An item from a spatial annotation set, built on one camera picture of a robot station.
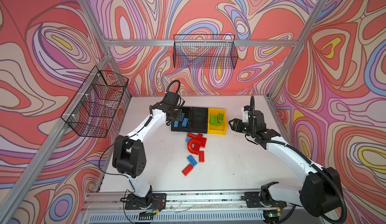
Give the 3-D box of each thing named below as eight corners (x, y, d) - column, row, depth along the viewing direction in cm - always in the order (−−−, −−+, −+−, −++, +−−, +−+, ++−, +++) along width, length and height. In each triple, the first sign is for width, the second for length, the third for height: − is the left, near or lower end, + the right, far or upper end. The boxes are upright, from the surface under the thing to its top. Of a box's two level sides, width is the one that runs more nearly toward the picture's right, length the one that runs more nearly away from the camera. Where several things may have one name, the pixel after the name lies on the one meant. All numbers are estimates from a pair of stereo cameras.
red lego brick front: (185, 177, 83) (185, 175, 81) (182, 172, 85) (181, 170, 83) (194, 169, 86) (194, 167, 84) (190, 165, 88) (190, 163, 85)
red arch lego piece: (187, 154, 89) (187, 152, 87) (188, 141, 95) (187, 138, 92) (199, 154, 89) (199, 152, 87) (199, 141, 95) (199, 138, 92)
